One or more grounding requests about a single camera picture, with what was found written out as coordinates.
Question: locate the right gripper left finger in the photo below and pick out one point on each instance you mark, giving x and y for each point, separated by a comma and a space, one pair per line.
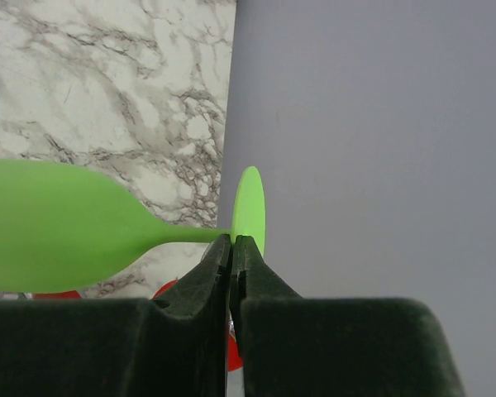
173, 345

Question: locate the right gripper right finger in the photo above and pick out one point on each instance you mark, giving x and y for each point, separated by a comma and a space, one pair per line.
294, 346

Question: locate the green wine glass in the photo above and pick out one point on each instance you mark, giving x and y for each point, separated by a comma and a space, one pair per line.
65, 227

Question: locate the red plastic wine glass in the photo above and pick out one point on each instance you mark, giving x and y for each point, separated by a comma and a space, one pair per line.
234, 361

